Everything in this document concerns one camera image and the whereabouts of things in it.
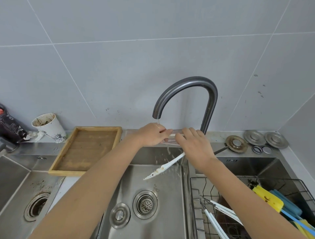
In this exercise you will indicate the person's left hand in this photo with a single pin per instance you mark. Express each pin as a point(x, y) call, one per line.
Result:
point(149, 135)

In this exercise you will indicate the person's right hand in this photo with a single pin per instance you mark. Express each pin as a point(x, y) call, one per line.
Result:
point(196, 150)

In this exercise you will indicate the person's left fingers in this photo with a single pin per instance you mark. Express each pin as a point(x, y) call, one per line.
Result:
point(164, 133)

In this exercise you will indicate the person's right fingers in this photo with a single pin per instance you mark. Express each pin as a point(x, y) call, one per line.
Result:
point(190, 135)

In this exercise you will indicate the clear plastic cup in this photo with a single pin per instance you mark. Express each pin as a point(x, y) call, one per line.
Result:
point(172, 139)

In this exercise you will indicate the person's left forearm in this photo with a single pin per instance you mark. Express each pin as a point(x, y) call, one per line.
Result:
point(98, 192)

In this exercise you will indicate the person's right forearm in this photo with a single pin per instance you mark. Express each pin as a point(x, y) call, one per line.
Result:
point(246, 204)

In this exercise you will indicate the dark faucet lever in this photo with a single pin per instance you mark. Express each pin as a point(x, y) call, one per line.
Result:
point(221, 150)

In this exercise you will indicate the white plastic spatula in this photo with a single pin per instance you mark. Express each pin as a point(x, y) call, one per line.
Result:
point(163, 168)

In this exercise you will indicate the rusty round drain cover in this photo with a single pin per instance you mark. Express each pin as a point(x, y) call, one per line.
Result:
point(236, 143)

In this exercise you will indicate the grey curved faucet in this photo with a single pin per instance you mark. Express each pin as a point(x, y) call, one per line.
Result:
point(187, 82)

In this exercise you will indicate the round steel drain lid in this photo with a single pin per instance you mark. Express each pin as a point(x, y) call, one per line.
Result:
point(276, 140)
point(254, 137)

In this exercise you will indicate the stainless steel sink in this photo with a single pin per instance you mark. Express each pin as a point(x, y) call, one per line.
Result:
point(168, 204)

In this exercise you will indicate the perforated steel drain strainer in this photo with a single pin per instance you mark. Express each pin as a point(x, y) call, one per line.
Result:
point(145, 204)

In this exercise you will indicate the small steel cap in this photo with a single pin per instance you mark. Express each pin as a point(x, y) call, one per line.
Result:
point(267, 150)

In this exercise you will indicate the wooden tray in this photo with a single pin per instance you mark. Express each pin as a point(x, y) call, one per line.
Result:
point(85, 150)

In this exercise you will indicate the round steel drain knob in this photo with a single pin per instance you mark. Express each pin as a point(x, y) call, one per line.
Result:
point(119, 216)

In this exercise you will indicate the dirty white paper cup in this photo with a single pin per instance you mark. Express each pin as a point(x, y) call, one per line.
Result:
point(53, 129)

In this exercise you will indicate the blue sponge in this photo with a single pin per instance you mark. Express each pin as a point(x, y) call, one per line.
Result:
point(290, 204)

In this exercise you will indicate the crumpled white wrapper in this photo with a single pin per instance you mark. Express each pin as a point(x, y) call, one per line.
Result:
point(34, 136)

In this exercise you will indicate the black printed bag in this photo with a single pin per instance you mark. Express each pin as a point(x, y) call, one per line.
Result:
point(11, 126)

